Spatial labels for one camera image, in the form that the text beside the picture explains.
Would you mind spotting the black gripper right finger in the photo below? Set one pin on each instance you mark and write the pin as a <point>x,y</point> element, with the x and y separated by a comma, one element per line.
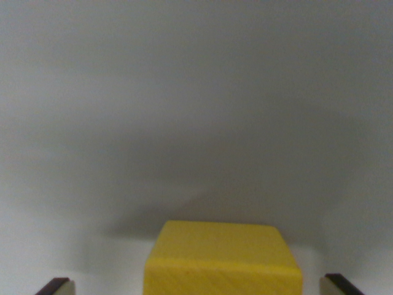
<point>334,285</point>

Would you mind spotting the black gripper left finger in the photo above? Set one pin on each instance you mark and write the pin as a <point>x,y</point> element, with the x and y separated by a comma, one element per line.
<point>59,287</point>

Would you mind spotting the yellow wooden cube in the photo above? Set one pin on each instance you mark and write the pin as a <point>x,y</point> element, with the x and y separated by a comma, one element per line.
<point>221,261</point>

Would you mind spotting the grey plastic bin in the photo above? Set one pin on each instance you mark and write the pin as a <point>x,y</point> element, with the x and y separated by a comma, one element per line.
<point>196,107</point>

